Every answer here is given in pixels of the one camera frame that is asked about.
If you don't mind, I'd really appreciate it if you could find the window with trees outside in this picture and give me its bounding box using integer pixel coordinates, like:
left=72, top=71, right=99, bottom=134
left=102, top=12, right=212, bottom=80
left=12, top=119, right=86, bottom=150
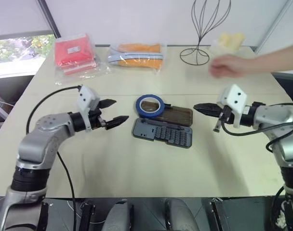
left=0, top=33, right=57, bottom=80

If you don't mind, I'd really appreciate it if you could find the yellow item in plastic bag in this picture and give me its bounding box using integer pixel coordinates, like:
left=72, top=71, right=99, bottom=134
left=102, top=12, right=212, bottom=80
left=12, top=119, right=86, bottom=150
left=208, top=31, right=246, bottom=58

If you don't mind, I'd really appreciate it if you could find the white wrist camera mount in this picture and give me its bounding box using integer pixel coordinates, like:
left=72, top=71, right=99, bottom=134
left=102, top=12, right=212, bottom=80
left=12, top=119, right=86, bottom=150
left=217, top=84, right=248, bottom=128
left=76, top=84, right=101, bottom=133

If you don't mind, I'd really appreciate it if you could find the blue tape roll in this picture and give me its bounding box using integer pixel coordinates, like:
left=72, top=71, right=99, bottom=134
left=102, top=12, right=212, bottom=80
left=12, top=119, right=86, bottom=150
left=136, top=94, right=165, bottom=119

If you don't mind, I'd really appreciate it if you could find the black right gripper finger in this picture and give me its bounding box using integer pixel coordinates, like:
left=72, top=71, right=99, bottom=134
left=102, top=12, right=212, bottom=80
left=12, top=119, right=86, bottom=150
left=194, top=106, right=221, bottom=118
left=193, top=103, right=221, bottom=111

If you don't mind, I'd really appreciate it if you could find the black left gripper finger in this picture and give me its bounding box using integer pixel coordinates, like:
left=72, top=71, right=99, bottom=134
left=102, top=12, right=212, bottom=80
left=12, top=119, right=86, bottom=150
left=99, top=98, right=117, bottom=109
left=105, top=115, right=130, bottom=131

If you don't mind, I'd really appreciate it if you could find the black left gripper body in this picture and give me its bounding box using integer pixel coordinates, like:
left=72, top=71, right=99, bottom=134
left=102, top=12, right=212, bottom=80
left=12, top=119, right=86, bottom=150
left=88, top=100, right=107, bottom=130

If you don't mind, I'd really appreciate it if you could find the white roller blind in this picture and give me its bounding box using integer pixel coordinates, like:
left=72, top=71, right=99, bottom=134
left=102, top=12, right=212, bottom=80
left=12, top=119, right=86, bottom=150
left=0, top=0, right=53, bottom=41

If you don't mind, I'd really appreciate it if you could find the red cloth in plastic bag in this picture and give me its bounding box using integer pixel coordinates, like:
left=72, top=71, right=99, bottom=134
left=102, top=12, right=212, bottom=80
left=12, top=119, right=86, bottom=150
left=53, top=33, right=111, bottom=86

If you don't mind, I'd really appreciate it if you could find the person's bare hand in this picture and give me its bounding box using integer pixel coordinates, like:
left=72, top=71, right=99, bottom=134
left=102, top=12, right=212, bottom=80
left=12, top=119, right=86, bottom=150
left=208, top=54, right=250, bottom=79

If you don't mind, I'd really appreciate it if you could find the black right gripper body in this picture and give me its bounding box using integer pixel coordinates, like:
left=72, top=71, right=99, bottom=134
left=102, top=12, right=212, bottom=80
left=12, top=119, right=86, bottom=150
left=213, top=105, right=235, bottom=133

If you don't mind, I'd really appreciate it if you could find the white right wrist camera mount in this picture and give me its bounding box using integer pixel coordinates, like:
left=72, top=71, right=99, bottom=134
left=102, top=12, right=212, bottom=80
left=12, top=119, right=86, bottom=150
left=217, top=84, right=248, bottom=128

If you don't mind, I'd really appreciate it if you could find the black wire hat stand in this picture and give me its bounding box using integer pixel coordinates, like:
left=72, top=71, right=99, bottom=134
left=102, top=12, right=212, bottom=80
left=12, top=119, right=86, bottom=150
left=179, top=0, right=232, bottom=66

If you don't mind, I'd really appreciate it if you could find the black window frame post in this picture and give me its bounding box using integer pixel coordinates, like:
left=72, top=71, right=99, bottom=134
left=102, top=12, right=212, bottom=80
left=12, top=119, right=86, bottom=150
left=36, top=0, right=62, bottom=39

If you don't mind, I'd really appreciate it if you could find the black upright bracket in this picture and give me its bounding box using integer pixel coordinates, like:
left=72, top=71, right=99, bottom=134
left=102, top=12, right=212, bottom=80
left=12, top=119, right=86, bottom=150
left=208, top=197, right=231, bottom=231
left=78, top=201, right=97, bottom=231

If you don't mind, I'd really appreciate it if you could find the screwdriver bit case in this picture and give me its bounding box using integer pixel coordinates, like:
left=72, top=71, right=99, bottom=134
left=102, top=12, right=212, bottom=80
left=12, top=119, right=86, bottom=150
left=131, top=103, right=194, bottom=150

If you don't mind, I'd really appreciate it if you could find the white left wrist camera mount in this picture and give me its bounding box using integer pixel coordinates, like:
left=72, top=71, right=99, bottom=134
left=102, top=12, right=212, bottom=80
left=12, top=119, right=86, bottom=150
left=76, top=84, right=101, bottom=133

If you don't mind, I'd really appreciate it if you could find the grey rounded shape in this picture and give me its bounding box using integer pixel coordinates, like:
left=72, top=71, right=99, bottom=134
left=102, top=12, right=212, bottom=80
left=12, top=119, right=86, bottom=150
left=164, top=198, right=200, bottom=231
left=104, top=199, right=135, bottom=231

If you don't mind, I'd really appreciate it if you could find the orange cloth in plastic bag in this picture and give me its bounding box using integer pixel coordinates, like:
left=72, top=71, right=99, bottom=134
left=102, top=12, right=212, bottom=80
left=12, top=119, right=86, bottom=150
left=105, top=42, right=168, bottom=76

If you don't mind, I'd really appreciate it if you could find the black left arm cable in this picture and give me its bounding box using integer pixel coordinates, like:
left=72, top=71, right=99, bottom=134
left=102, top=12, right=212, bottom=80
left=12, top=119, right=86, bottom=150
left=26, top=86, right=80, bottom=231

